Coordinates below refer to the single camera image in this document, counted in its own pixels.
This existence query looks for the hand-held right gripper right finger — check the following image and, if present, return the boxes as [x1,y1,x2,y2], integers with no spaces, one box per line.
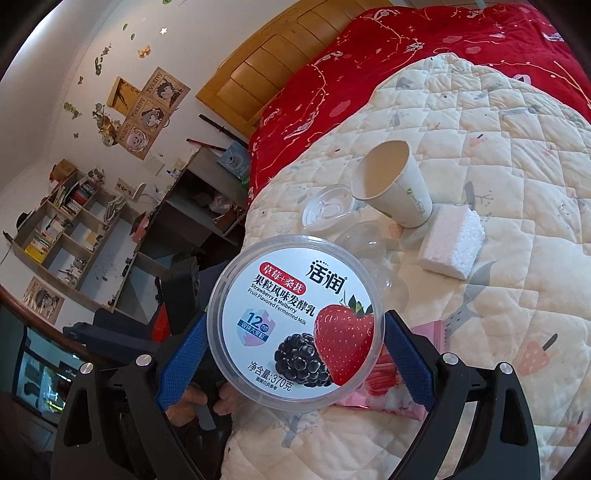
[382,311,542,480]

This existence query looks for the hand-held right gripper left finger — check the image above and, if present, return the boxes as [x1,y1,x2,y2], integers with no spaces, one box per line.
[48,313,211,480]

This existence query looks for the round fruit-print yogurt tub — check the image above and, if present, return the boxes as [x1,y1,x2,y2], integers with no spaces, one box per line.
[206,234,386,414]

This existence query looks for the white paper cup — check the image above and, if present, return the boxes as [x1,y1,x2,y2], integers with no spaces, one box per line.
[351,141,433,229]

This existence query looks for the person's left hand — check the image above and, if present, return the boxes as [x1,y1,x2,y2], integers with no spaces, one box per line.
[165,383,237,432]

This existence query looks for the pink snack wrapper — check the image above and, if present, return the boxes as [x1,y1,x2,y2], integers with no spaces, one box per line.
[335,323,446,422]

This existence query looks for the red plastic bag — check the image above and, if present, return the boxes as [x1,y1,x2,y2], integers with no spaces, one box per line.
[151,318,179,343]

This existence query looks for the grey desk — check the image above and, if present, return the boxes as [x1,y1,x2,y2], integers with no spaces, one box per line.
[111,147,251,324]

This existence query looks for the white foam block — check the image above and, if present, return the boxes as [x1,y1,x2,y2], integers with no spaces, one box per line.
[418,205,485,280]

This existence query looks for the clear plastic dome cup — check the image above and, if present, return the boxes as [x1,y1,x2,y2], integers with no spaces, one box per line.
[335,220,411,319]

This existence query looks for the blue printed box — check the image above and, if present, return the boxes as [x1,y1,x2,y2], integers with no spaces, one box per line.
[217,142,251,182]

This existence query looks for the row of books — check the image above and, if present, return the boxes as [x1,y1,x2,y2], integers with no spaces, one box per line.
[53,180,101,217]

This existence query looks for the computer monitor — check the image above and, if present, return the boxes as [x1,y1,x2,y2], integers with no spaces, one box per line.
[13,325,81,428]

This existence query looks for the red and black toy sword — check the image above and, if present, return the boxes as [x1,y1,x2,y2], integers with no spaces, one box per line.
[186,137,228,152]

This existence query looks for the clear flat plastic lid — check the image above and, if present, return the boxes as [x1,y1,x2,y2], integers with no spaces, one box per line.
[302,184,365,229]

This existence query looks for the small cardboard box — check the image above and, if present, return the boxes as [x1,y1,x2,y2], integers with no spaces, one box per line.
[51,159,78,183]

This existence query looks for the white quilted blanket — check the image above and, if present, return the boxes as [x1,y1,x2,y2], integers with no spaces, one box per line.
[226,53,591,480]

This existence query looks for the wooden bed headboard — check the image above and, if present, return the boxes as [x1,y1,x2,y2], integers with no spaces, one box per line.
[196,0,393,137]

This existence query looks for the red patterned blanket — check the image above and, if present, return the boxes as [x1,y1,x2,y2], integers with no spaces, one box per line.
[248,0,591,176]

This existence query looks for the grey wall bookshelf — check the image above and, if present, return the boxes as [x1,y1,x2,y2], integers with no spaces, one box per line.
[11,168,155,305]

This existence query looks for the brown cartoon wall poster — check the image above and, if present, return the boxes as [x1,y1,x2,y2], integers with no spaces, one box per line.
[23,276,65,325]
[131,99,177,136]
[120,122,160,161]
[141,68,191,112]

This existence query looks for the yellow silhouette wall poster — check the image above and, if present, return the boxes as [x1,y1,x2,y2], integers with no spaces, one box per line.
[107,76,140,114]

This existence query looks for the group of wall decal stickers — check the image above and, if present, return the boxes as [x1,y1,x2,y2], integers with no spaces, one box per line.
[62,0,172,148]

